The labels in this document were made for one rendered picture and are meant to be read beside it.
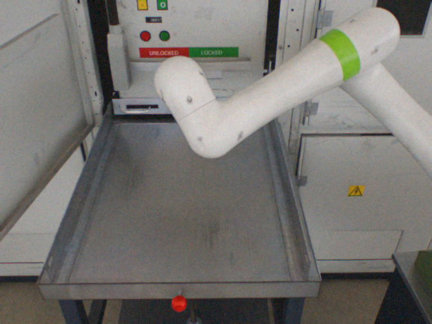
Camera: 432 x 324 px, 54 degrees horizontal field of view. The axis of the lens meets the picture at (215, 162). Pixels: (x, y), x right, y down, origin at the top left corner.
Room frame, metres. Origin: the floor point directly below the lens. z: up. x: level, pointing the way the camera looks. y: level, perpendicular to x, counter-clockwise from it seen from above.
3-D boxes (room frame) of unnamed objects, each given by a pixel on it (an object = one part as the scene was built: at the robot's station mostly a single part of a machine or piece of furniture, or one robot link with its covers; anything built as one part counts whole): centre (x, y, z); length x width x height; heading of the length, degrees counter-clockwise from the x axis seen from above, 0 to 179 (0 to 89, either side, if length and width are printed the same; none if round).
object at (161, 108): (1.32, 0.08, 0.89); 0.54 x 0.05 x 0.06; 91
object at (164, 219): (0.93, 0.08, 0.82); 0.68 x 0.62 x 0.06; 1
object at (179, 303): (0.56, 0.08, 0.82); 0.04 x 0.03 x 0.03; 1
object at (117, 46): (1.24, 0.29, 1.09); 0.08 x 0.05 x 0.17; 1
